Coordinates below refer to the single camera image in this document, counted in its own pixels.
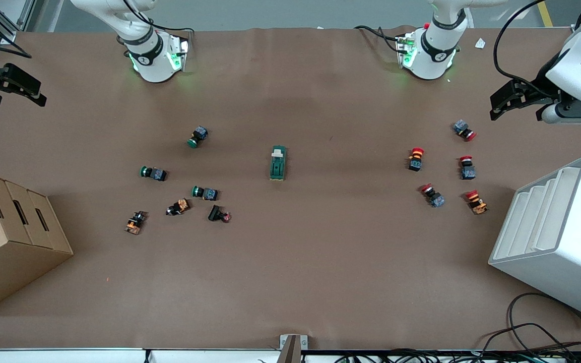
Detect aluminium camera mount post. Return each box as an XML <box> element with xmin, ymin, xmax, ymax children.
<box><xmin>279</xmin><ymin>333</ymin><xmax>309</xmax><ymax>363</ymax></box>

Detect black cable loop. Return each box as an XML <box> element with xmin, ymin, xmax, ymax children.
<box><xmin>481</xmin><ymin>292</ymin><xmax>581</xmax><ymax>353</ymax></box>

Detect red push button orange block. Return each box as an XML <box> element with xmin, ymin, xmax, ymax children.
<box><xmin>407</xmin><ymin>147</ymin><xmax>426</xmax><ymax>172</ymax></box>
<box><xmin>465</xmin><ymin>189</ymin><xmax>488</xmax><ymax>216</ymax></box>

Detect white stepped storage rack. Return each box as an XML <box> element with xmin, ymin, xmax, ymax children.
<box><xmin>488</xmin><ymin>155</ymin><xmax>581</xmax><ymax>325</ymax></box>

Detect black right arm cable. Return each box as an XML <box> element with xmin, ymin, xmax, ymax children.
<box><xmin>121</xmin><ymin>0</ymin><xmax>195</xmax><ymax>35</ymax></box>

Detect black push button red contacts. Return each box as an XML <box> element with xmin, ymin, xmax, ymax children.
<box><xmin>207</xmin><ymin>204</ymin><xmax>232</xmax><ymax>224</ymax></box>

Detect black left arm base cable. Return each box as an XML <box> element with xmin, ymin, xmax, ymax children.
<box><xmin>354</xmin><ymin>24</ymin><xmax>408</xmax><ymax>54</ymax></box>

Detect tangled black cable bundle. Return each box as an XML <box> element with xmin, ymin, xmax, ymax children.
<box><xmin>333</xmin><ymin>347</ymin><xmax>581</xmax><ymax>363</ymax></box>

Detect red push button blue block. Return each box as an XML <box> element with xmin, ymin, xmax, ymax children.
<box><xmin>419</xmin><ymin>183</ymin><xmax>446</xmax><ymax>209</ymax></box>
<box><xmin>459</xmin><ymin>155</ymin><xmax>477</xmax><ymax>181</ymax></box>
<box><xmin>453</xmin><ymin>119</ymin><xmax>477</xmax><ymax>142</ymax></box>

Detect green load switch white handle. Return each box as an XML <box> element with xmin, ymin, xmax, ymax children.
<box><xmin>270</xmin><ymin>145</ymin><xmax>288</xmax><ymax>182</ymax></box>

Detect brown cardboard box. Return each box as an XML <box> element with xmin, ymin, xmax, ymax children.
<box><xmin>0</xmin><ymin>168</ymin><xmax>75</xmax><ymax>318</ymax></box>

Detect green push button blue block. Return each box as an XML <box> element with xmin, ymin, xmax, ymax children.
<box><xmin>140</xmin><ymin>165</ymin><xmax>168</xmax><ymax>183</ymax></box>
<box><xmin>187</xmin><ymin>126</ymin><xmax>209</xmax><ymax>149</ymax></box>
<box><xmin>191</xmin><ymin>185</ymin><xmax>219</xmax><ymax>202</ymax></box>

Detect black push button orange block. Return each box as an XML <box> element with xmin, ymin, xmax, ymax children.
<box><xmin>124</xmin><ymin>210</ymin><xmax>148</xmax><ymax>235</ymax></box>
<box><xmin>165</xmin><ymin>198</ymin><xmax>191</xmax><ymax>217</ymax></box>

